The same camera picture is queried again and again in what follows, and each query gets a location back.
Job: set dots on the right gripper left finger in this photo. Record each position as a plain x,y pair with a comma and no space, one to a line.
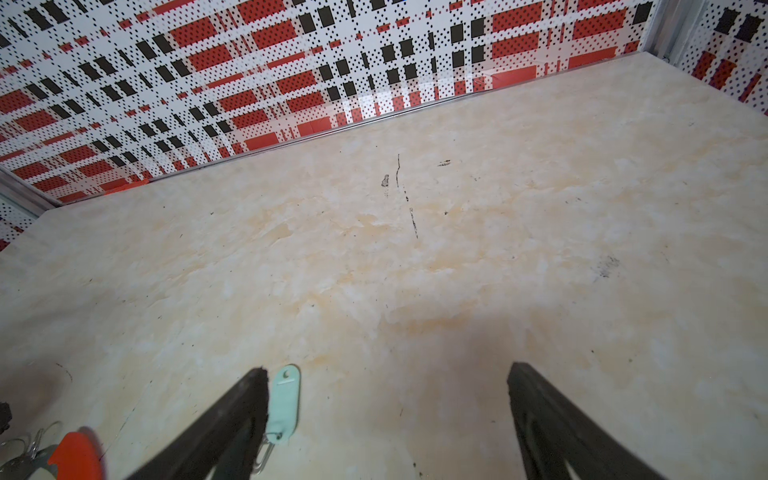
223,443

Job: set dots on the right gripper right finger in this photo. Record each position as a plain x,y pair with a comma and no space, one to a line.
557,440

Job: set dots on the mint green key tag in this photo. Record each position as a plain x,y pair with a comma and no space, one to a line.
283,408

